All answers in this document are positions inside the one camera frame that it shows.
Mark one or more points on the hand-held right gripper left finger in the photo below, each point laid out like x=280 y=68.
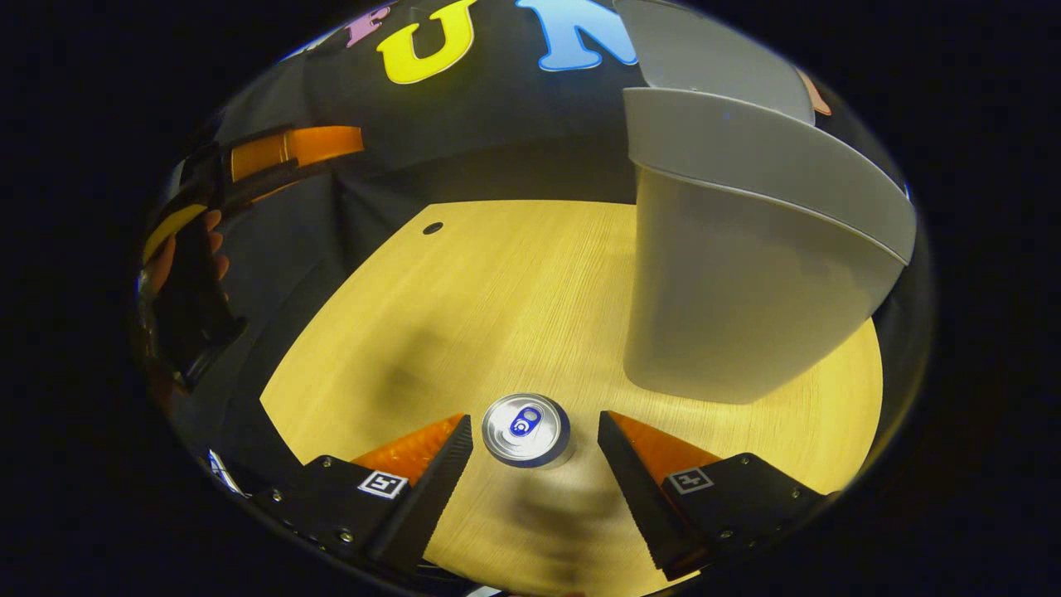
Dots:
x=431 y=497

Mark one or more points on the silver blue pop can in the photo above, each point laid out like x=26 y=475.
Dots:
x=525 y=429

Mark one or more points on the white desktop garbage bin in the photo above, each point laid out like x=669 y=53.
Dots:
x=729 y=290

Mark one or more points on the black backdrop cloth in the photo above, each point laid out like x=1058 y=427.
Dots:
x=497 y=124

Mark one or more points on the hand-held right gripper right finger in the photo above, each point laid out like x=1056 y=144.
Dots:
x=634 y=497

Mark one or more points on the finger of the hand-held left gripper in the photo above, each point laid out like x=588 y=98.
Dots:
x=315 y=145
x=273 y=184

